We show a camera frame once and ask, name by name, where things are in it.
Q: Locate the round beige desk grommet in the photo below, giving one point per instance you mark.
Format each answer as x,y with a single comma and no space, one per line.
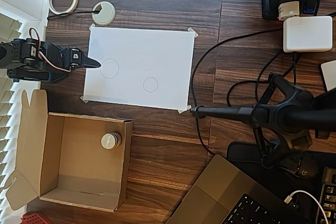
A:
106,18

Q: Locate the small white round container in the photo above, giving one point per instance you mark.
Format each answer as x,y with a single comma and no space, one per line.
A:
110,140

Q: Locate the cream vertical window blinds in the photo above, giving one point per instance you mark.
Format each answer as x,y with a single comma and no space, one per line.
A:
8,119

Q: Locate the grey laptop with black keys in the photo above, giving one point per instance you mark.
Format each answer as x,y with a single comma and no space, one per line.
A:
218,190

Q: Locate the blue plug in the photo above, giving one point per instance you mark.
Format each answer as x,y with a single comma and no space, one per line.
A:
308,9

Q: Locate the white paper sheet with circles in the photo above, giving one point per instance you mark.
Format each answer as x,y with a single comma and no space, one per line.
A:
147,58

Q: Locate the masking tape corner piece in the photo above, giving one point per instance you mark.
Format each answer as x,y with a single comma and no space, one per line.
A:
193,32
92,26
183,110
84,100

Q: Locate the black mouse pad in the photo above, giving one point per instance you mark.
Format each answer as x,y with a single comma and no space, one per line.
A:
241,153

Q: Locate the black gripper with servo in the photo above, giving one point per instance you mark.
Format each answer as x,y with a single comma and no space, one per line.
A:
74,56

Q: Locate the red leader robot arm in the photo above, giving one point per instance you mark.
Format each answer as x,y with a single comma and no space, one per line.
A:
34,218

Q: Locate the black keyboard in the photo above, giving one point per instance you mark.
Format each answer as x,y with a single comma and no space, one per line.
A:
329,195

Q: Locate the white flat device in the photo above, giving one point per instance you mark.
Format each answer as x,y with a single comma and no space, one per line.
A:
330,75

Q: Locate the open brown cardboard box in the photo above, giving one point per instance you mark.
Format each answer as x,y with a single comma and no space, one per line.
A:
86,161

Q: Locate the black computer mouse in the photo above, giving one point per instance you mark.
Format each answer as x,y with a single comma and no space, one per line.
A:
305,169

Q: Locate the black camera tripod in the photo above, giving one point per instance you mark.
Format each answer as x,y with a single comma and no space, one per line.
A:
283,115

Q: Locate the white square power adapter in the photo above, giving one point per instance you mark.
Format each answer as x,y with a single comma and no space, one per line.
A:
307,33

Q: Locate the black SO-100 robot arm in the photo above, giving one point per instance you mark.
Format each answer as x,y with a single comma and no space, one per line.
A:
39,58

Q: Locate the small beige plug adapter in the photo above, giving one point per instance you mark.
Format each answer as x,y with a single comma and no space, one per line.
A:
288,10

